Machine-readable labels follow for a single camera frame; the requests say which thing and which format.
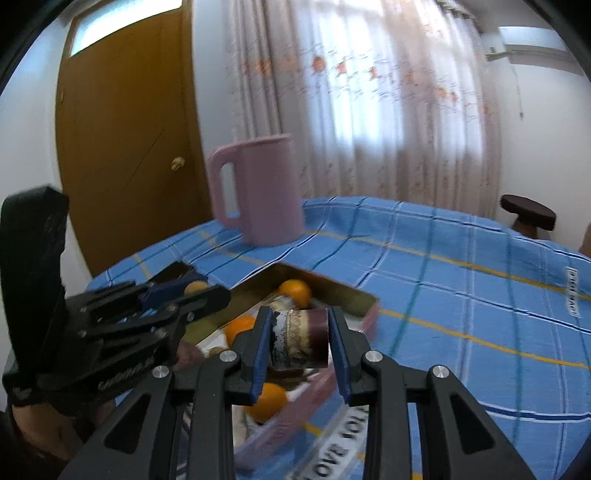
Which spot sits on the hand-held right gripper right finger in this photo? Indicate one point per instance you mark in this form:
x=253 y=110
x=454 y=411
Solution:
x=337 y=355

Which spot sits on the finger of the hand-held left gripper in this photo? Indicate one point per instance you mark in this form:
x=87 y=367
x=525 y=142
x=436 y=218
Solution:
x=159 y=291
x=207 y=297

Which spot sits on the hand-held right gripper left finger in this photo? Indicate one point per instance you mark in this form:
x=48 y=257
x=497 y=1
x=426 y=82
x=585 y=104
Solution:
x=263 y=350

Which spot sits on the small tan round fruit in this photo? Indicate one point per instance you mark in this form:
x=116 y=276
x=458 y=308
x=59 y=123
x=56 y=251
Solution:
x=196 y=288

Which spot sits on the large orange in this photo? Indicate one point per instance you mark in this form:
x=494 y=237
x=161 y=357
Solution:
x=240 y=327

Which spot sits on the wrinkled purple passion fruit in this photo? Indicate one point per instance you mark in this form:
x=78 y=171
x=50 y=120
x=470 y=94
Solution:
x=300 y=339

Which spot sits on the rectangular pink tin box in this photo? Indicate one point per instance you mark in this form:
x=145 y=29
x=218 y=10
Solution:
x=337 y=290

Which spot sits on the person's left forearm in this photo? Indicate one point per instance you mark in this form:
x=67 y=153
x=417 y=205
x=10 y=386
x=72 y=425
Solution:
x=18 y=454

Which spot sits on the person's left hand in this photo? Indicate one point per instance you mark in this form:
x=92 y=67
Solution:
x=64 y=431

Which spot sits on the brown kiwi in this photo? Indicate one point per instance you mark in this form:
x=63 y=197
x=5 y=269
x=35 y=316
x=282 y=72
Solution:
x=214 y=350

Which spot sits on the small orange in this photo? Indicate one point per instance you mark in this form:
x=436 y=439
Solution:
x=268 y=400
x=295 y=291

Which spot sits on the blue plaid tablecloth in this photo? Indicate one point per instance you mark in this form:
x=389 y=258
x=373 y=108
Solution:
x=438 y=300

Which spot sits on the pink plastic pitcher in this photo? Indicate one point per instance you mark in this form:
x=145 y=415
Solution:
x=268 y=194

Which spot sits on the brass door knob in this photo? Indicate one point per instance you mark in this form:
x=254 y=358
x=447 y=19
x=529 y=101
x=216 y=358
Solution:
x=177 y=163

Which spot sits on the brown wooden door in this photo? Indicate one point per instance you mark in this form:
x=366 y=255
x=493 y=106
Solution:
x=129 y=138

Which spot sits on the sheer floral curtain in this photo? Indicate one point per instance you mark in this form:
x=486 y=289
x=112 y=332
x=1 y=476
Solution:
x=360 y=115

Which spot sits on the dark round stool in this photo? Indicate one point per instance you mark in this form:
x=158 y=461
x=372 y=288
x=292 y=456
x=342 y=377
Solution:
x=528 y=212

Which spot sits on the door transom window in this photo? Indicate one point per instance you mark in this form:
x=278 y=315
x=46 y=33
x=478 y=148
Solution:
x=120 y=21

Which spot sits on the white air conditioner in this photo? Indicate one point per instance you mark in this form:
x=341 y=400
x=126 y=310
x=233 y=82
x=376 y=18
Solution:
x=531 y=44

